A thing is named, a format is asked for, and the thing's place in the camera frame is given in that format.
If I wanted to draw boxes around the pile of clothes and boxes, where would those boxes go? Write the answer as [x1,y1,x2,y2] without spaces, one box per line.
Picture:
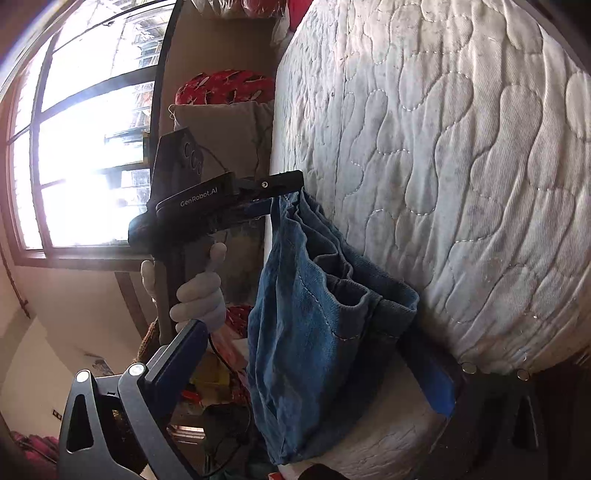
[171,342,259,467]

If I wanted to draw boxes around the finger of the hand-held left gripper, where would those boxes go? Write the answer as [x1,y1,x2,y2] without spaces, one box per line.
[233,170,304,198]
[217,196,275,232]

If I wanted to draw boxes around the blue denim pants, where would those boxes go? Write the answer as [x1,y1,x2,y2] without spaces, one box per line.
[247,187,421,466]

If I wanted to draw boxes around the white quilted mattress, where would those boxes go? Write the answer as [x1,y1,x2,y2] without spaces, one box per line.
[265,0,591,480]

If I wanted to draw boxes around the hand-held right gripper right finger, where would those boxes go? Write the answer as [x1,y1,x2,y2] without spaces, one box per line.
[402,330,555,480]

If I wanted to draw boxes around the grey floral pillow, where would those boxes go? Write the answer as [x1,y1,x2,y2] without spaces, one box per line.
[167,100,274,305]

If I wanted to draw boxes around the red floral pillow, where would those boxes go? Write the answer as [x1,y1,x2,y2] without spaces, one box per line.
[174,69,278,108]

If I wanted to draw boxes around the person's left hand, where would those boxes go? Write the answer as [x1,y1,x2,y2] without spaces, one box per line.
[141,242,228,346]

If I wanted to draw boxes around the pink patterned cloth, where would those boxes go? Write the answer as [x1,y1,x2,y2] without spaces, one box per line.
[11,430,62,480]

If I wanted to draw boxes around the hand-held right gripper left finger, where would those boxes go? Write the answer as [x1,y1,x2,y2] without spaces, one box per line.
[58,318,208,480]

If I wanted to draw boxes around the red floral cloth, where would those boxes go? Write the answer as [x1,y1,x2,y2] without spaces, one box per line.
[225,304,262,344]

